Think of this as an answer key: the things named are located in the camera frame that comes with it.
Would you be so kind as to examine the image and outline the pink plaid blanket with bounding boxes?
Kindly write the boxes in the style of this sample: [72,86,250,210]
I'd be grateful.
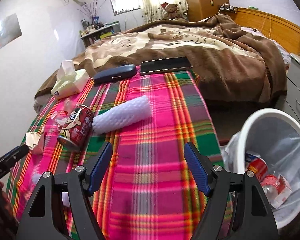
[6,70,230,240]

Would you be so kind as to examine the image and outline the cluttered side desk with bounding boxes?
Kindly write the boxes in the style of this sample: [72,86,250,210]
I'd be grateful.
[80,21,122,48]

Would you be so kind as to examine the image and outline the small pink carton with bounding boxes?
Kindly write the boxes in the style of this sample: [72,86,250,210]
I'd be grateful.
[24,127,46,155]

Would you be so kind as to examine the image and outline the black smartphone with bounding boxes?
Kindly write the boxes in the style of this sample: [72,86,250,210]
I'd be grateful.
[140,57,193,76]

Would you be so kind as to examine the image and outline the grey drawer cabinet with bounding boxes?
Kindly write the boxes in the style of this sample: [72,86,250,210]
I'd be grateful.
[285,52,300,130]

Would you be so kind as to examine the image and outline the white power strip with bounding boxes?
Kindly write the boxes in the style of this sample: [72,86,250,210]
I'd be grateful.
[219,3,237,12]

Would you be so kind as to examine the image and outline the pale pink bedsheet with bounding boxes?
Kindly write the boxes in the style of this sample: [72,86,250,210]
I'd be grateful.
[240,26,292,63]

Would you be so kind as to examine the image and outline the dry branches in vase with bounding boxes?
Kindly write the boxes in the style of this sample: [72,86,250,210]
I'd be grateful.
[77,0,107,23]

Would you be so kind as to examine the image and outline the brown patterned blanket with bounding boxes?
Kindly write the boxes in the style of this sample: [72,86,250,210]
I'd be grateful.
[35,14,288,110]

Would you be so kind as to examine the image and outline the white round waste bin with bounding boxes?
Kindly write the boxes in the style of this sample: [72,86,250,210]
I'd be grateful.
[225,109,300,230]

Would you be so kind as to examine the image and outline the dark blue glasses case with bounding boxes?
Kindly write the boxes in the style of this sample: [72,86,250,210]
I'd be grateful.
[93,64,137,84]

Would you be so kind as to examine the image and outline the small window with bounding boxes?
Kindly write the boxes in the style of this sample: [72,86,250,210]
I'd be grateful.
[109,0,140,15]

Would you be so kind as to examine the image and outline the soft white tissue pack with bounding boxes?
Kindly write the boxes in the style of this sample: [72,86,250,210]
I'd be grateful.
[51,59,89,99]

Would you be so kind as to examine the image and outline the clear plastic bin liner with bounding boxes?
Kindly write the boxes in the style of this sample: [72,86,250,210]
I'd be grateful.
[219,120,300,230]

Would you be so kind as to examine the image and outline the wooden bed headboard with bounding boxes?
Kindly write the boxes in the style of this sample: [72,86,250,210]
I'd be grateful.
[234,7,300,55]

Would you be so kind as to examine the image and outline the brown teddy bear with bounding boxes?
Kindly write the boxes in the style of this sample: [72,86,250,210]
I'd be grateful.
[161,2,187,21]

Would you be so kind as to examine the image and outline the clear plastic bottle red cap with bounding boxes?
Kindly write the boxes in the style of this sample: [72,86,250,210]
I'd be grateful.
[261,174,294,209]

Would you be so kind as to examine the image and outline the red drink can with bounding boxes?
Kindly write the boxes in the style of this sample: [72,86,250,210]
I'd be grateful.
[57,104,94,151]
[247,158,268,181]

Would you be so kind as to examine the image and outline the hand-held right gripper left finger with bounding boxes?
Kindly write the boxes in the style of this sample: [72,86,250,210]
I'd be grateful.
[16,142,113,240]

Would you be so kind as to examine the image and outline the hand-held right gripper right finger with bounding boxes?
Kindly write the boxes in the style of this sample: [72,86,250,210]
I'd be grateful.
[184,142,277,240]

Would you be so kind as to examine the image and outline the silver wall poster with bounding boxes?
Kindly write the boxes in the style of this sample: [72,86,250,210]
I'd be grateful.
[0,13,22,49]

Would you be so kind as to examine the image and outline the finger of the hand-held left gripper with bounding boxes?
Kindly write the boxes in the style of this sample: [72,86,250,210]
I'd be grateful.
[0,145,30,173]
[0,148,20,162]

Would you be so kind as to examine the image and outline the wooden wardrobe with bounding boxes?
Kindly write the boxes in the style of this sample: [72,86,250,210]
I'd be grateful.
[181,0,230,23]

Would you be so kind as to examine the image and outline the patterned window curtain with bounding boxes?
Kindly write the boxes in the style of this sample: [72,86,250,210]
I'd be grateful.
[135,0,188,23]

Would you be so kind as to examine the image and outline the white foam net sleeve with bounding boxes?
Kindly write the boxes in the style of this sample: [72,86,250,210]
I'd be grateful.
[92,95,150,133]

